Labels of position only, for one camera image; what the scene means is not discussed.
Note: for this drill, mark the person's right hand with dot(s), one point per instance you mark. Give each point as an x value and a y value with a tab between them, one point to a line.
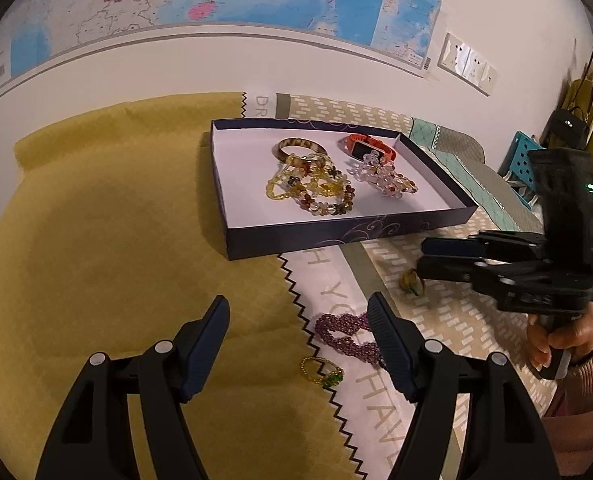
578	335

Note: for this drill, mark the white wall socket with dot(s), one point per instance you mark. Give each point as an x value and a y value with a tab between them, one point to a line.
475	66
454	52

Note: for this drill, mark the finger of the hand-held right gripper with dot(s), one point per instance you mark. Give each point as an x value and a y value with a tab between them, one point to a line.
451	247
446	270

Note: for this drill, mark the blue plastic stool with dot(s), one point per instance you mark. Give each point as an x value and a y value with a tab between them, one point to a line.
518	150

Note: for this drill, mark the black handbag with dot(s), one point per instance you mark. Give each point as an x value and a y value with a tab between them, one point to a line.
566	127

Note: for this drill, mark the white wall switch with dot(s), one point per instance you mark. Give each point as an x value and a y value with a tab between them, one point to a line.
490	79

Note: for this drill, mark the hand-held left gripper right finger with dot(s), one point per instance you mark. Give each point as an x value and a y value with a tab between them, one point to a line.
391	350

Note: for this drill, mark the tortoiseshell bangle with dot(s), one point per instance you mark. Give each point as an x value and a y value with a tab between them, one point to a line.
301	141

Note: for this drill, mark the person's right forearm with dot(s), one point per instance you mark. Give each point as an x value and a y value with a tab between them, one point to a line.
591	410

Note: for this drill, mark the orange smartwatch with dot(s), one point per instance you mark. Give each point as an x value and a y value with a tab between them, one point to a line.
371	142

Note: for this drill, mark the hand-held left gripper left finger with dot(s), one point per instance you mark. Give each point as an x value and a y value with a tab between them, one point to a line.
204	350

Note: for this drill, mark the navy cardboard box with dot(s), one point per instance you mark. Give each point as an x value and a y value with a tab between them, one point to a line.
246	195

